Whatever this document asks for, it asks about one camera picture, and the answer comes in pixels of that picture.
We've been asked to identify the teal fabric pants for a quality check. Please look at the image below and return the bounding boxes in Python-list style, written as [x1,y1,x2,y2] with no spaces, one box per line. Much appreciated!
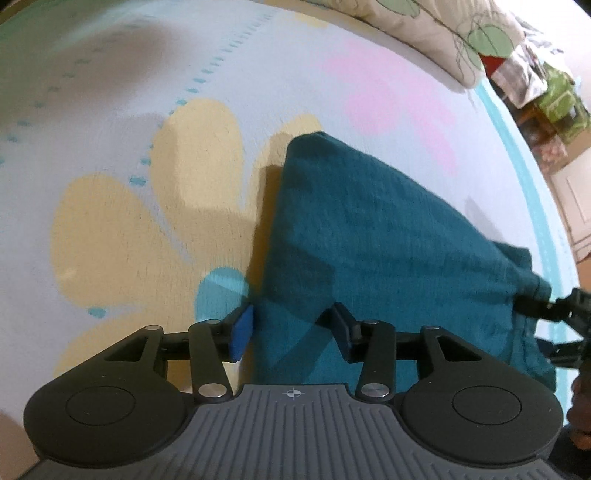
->
[252,132,556,388]

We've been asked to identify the cluttered patterned items pile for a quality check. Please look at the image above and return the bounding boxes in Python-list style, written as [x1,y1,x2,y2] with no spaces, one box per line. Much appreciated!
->
[483,19,590,174]

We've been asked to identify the white floral bed sheet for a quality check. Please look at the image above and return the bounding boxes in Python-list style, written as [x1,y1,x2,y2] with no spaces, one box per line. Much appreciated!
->
[1,1,578,479]

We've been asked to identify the cream leaf-print pillow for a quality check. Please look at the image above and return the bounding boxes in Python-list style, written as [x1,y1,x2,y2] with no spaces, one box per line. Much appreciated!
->
[320,0,525,88]

